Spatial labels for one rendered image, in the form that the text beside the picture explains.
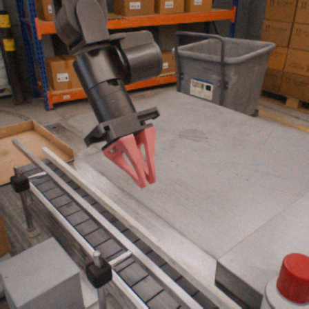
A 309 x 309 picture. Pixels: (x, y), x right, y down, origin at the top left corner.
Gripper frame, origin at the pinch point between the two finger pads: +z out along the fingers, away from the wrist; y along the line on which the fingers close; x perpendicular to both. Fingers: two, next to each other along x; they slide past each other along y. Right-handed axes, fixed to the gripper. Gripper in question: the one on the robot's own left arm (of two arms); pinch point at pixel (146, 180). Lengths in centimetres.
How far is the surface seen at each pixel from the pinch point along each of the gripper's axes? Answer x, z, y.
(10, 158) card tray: 64, -23, -2
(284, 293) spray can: -16.5, 15.3, -1.3
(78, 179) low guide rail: 31.7, -6.6, 2.8
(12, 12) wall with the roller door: 309, -243, 117
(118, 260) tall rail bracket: 6.1, 8.9, -6.4
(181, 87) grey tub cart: 163, -60, 170
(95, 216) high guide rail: 13.9, 2.0, -3.9
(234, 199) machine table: 20.7, 13.8, 34.0
